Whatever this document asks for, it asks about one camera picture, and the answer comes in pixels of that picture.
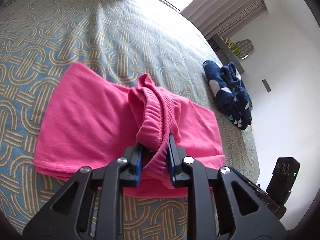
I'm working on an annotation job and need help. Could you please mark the pink pants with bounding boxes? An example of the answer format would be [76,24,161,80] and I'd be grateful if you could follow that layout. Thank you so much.
[34,62,225,198]

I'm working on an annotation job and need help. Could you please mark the navy fleece folded garment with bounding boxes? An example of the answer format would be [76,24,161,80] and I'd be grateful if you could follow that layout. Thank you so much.
[202,60,252,130]

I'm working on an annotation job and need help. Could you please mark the green plant on dresser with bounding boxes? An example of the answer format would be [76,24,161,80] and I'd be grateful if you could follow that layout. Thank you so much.
[223,38,241,57]

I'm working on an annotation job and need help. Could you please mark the patterned blue gold bedspread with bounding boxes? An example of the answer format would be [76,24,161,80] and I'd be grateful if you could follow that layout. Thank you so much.
[0,0,261,240]

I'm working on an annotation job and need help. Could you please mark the beige curtain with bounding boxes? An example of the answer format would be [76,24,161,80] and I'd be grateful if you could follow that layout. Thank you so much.
[181,0,266,41]

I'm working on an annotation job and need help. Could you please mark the black camera box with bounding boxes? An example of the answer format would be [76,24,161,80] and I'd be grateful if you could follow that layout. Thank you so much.
[266,157,300,205]

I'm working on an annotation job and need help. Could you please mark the wall socket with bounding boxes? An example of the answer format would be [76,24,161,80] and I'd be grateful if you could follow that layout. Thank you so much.
[262,79,272,93]

